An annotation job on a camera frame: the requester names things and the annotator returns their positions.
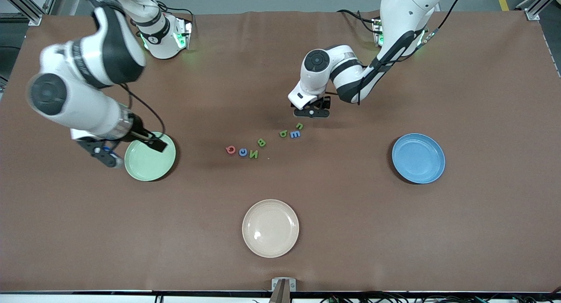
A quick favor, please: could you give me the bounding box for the green plate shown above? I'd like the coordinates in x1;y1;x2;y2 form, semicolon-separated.
124;132;177;182

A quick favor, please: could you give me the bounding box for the brown table mat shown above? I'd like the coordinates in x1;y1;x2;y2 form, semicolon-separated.
0;10;561;293

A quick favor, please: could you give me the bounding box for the blue plate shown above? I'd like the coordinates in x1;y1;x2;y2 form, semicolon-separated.
391;133;446;185

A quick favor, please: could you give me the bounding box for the beige plate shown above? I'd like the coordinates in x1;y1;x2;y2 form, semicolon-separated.
241;199;300;258

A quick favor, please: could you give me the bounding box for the black base cable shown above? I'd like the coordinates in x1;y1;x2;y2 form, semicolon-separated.
147;0;194;18
337;8;378;34

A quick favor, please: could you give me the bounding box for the metal mount bracket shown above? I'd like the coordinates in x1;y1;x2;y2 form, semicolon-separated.
271;278;297;292

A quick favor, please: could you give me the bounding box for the grey camera stand pole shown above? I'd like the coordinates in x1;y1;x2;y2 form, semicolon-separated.
269;280;291;303

